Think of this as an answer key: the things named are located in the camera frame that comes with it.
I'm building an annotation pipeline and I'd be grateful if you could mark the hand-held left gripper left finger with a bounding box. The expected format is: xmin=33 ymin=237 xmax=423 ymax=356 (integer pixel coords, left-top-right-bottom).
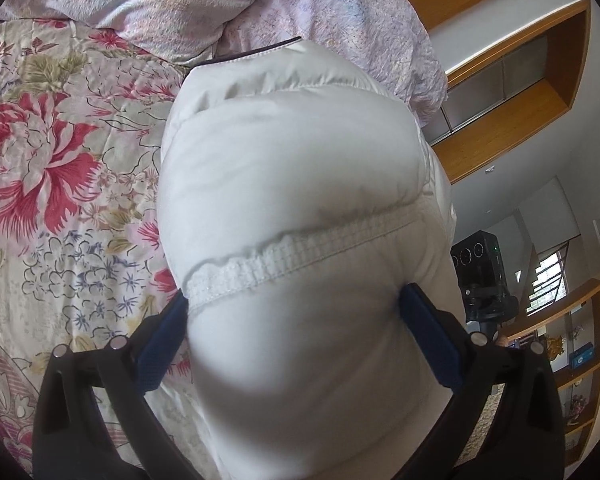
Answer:
xmin=32 ymin=291 xmax=216 ymax=480

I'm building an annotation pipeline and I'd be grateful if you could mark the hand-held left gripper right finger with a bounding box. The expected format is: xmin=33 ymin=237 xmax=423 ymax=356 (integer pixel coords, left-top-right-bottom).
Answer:
xmin=399 ymin=282 xmax=566 ymax=480

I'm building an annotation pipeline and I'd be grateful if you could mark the white puffer jacket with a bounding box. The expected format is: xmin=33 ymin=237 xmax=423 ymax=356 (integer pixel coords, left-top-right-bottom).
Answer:
xmin=157 ymin=36 xmax=463 ymax=480

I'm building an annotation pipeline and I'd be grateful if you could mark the window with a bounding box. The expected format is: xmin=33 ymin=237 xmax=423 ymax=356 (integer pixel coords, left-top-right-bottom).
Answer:
xmin=526 ymin=251 xmax=569 ymax=317

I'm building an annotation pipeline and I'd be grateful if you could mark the blue box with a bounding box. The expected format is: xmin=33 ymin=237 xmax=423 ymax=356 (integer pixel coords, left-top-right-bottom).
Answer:
xmin=568 ymin=346 xmax=597 ymax=371

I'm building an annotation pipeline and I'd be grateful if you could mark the wooden bookshelf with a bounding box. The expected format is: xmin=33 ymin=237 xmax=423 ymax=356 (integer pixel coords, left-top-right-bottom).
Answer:
xmin=500 ymin=280 xmax=600 ymax=472

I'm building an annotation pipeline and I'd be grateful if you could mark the pink flower ornament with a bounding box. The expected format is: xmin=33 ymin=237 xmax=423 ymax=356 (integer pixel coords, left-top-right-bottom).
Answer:
xmin=566 ymin=394 xmax=590 ymax=420

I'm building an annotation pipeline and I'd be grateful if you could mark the floral bed blanket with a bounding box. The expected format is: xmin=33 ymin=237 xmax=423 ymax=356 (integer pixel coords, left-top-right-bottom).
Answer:
xmin=0 ymin=17 xmax=221 ymax=480

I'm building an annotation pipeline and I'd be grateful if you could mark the crinkled lilac pillow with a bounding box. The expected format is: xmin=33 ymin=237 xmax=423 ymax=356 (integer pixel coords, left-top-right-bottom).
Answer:
xmin=216 ymin=0 xmax=449 ymax=127

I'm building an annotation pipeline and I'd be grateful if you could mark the pale pink patterned pillow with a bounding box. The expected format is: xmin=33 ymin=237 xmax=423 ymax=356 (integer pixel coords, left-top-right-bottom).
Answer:
xmin=0 ymin=0 xmax=283 ymax=70

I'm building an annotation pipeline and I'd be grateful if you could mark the wooden wall niche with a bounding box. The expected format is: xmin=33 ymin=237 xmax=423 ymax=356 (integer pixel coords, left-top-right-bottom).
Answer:
xmin=396 ymin=0 xmax=593 ymax=184

